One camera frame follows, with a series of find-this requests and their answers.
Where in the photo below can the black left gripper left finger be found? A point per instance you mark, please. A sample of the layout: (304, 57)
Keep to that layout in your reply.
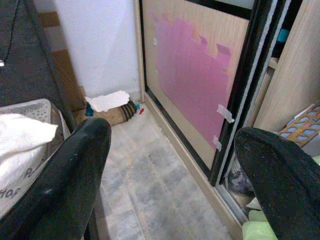
(62, 187)

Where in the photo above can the teal plastic object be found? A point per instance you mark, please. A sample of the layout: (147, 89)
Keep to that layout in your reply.
(89, 110)

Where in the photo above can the small blue toy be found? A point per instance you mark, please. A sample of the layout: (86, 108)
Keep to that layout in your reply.
(137, 106)

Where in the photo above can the blue cloud pattern board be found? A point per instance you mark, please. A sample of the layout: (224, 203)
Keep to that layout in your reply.
(302, 127)

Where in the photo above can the white pillow with writing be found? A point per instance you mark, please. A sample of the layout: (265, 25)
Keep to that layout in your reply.
(20, 145)

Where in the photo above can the grey patterned cloth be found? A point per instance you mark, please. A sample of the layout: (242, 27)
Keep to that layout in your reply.
(238, 177)

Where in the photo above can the white torn paper sheet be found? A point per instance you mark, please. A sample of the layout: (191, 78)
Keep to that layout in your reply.
(107, 101)

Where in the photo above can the dark tufted bed headboard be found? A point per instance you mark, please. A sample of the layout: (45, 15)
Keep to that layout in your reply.
(25, 62)

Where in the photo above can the brown cardboard box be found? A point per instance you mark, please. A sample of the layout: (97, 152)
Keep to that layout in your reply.
(112, 116)

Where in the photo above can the light wood wardrobe panel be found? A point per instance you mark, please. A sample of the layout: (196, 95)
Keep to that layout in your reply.
(295, 62)

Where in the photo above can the white tape piece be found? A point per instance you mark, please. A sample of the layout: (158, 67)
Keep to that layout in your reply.
(225, 113)
(217, 143)

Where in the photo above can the light wood wardrobe frame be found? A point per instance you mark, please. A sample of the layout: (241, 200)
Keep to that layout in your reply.
(140, 50)

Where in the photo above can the brown cardboard sheet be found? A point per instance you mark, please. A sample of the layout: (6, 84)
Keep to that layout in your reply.
(65, 72)

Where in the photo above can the small red toy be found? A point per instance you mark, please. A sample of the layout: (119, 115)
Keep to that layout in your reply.
(141, 111)

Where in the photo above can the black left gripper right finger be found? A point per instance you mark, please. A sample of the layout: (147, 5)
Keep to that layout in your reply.
(287, 190)

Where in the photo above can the white quilted mattress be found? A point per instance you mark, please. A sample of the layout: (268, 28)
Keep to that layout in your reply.
(30, 107)

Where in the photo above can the pink plastic sheet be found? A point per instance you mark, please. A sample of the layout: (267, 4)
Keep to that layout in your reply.
(190, 82)

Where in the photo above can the teal cloth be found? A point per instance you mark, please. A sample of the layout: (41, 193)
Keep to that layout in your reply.
(283, 35)

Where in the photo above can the black framed wardrobe sliding door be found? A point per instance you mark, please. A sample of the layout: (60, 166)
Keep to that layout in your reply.
(225, 30)

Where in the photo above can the black ribbed object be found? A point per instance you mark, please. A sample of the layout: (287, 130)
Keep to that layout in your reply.
(127, 111)

